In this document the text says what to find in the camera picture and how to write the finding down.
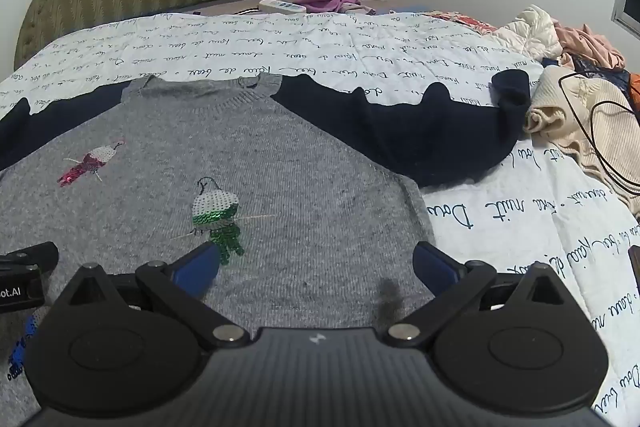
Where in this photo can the grey sweater with navy sleeves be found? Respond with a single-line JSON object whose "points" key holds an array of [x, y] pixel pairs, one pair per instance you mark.
{"points": [[280, 207]]}

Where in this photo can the white script-printed blanket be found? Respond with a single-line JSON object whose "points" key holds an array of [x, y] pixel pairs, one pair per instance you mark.
{"points": [[320, 47]]}

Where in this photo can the pink garment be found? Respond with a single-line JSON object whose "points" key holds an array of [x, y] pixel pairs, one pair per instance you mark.
{"points": [[590, 44]]}

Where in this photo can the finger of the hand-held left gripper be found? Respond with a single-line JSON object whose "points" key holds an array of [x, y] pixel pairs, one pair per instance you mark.
{"points": [[35, 253]]}

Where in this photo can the white remote control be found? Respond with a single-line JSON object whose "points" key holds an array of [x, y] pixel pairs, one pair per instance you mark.
{"points": [[281, 6]]}

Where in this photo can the orange cloth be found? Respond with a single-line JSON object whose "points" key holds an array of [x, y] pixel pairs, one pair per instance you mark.
{"points": [[634, 89]]}

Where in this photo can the cream ribbed sweater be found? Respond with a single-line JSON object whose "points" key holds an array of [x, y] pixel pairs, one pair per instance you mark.
{"points": [[585, 127]]}

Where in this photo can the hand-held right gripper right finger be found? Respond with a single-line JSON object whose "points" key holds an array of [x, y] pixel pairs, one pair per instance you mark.
{"points": [[436, 269]]}

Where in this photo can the red floral cloth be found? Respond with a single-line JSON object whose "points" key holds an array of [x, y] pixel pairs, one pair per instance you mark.
{"points": [[462, 21]]}

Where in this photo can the white puffer jacket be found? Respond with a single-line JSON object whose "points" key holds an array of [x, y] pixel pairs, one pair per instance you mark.
{"points": [[530, 32]]}

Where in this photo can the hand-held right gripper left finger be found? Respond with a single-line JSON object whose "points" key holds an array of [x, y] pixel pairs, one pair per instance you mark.
{"points": [[192, 269]]}

